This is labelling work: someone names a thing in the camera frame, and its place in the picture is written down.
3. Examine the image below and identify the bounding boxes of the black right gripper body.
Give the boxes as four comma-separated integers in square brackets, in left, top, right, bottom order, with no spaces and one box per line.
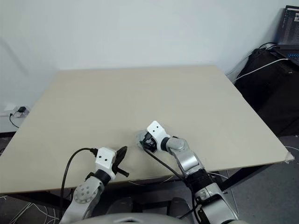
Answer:
[142,132,157,153]

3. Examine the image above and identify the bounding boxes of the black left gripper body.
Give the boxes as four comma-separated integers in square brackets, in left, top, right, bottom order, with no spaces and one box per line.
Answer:
[111,157,122,175]

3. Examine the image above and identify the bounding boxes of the silver motor rotor disc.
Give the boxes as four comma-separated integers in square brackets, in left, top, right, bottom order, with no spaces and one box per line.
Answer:
[135,130,150,146]

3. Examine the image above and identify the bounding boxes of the dark rounded shape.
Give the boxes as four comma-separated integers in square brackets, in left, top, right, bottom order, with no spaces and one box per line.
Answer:
[108,196,141,213]
[167,197,195,218]

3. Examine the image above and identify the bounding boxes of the silver robot torso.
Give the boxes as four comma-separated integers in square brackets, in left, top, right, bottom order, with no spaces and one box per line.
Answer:
[80,210,182,224]

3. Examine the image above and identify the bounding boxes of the large black case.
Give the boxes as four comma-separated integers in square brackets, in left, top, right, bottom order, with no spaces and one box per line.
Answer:
[234,47,299,138]

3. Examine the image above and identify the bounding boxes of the open black laptop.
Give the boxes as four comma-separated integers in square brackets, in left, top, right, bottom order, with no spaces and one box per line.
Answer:
[277,5,299,68]

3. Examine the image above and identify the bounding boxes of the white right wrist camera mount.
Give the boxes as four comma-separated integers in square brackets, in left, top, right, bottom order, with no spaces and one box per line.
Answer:
[146,120,171,153]

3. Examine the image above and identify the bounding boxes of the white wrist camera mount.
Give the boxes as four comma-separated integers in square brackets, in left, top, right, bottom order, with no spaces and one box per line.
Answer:
[146,120,171,153]
[95,147,118,176]

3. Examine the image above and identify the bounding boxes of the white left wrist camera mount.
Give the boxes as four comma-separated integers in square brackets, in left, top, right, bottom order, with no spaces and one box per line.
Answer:
[95,147,118,176]

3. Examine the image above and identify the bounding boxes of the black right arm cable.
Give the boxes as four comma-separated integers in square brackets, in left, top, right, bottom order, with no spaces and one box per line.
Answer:
[145,148,205,224]

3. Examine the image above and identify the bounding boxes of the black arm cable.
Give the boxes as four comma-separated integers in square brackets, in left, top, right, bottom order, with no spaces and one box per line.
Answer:
[145,148,205,224]
[59,147,99,217]

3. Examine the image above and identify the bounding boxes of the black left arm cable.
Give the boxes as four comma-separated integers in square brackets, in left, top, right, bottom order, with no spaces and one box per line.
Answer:
[59,147,99,217]

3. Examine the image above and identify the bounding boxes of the white floor cable tangle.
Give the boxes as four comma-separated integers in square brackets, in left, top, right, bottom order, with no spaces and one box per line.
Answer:
[0,192,65,224]

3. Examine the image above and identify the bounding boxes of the thin black charger cable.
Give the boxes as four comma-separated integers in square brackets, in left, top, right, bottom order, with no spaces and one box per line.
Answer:
[9,112,21,129]

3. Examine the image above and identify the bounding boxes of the white wall power strip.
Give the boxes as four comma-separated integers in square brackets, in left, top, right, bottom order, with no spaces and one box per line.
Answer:
[0,102,30,117]

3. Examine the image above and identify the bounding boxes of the white cable over black case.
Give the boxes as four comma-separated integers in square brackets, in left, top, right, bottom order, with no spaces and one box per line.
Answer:
[234,58,291,82]

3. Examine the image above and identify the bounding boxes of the black cables beside laptop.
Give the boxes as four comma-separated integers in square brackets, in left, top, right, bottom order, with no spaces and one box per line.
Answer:
[257,42,285,54]

